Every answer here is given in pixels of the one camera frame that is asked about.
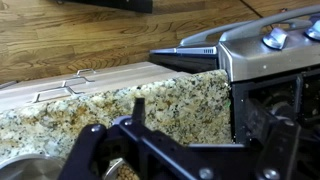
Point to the wide steel bowl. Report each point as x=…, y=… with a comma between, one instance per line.
x=30, y=168

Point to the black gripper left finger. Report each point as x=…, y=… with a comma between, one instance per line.
x=110, y=146

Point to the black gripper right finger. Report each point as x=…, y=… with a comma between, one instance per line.
x=280, y=146

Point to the stainless steel stove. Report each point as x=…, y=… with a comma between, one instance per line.
x=260, y=63

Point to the wooden lower cabinet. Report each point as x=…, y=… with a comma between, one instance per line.
x=110, y=78

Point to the silver stove knob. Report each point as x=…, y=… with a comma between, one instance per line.
x=314, y=31
x=275, y=38

